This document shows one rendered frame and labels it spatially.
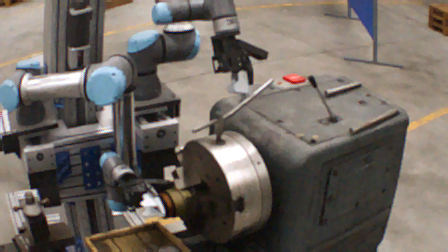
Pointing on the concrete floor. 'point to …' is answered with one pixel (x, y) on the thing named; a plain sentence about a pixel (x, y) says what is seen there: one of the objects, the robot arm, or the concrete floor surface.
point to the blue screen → (366, 11)
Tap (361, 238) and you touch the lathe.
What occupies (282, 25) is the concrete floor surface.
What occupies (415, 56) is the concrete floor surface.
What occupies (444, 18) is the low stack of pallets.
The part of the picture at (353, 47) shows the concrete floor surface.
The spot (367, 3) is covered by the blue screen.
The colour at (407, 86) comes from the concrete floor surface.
